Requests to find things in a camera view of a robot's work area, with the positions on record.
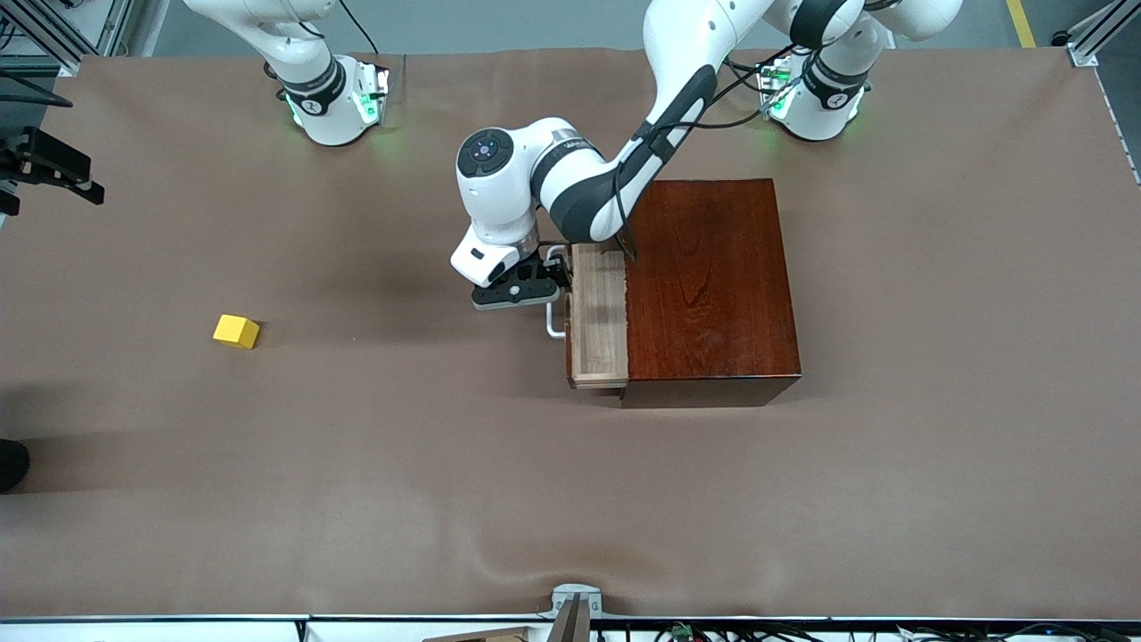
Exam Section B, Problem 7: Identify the grey metal clamp bracket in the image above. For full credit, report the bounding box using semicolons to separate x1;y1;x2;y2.
538;583;603;642

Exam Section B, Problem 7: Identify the dark red wooden cabinet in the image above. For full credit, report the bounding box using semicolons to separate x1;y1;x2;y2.
620;178;802;409

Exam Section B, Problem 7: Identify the silver drawer handle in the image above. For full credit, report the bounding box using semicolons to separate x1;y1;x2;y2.
545;245;571;341

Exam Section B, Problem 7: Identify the yellow wooden block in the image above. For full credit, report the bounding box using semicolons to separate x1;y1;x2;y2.
213;314;261;350

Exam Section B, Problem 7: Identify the black cable bundle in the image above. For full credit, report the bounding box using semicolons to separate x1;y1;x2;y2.
655;621;1141;642

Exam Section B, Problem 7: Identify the light wooden plank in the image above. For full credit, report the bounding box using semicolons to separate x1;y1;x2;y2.
423;627;536;642

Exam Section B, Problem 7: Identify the black round object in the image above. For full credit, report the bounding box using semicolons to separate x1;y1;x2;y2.
0;439;31;494

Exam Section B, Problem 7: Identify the white arm base connector box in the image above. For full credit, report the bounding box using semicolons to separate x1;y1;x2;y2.
756;55;796;121
350;61;391;128

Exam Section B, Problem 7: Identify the aluminium frame profile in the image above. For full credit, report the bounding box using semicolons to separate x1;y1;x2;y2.
0;0;135;74
1065;0;1141;68

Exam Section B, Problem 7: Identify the light wood drawer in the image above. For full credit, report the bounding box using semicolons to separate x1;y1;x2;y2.
566;243;630;391

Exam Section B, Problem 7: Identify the brown table cover sheet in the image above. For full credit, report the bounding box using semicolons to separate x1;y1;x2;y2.
0;46;1141;621

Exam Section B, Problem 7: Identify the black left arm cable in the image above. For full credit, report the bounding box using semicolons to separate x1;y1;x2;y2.
613;43;799;263

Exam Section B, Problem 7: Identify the white table edge rail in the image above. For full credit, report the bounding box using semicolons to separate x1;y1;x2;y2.
0;613;1141;642

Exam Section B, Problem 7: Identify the black right base cable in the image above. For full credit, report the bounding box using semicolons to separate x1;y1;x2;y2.
337;0;382;56

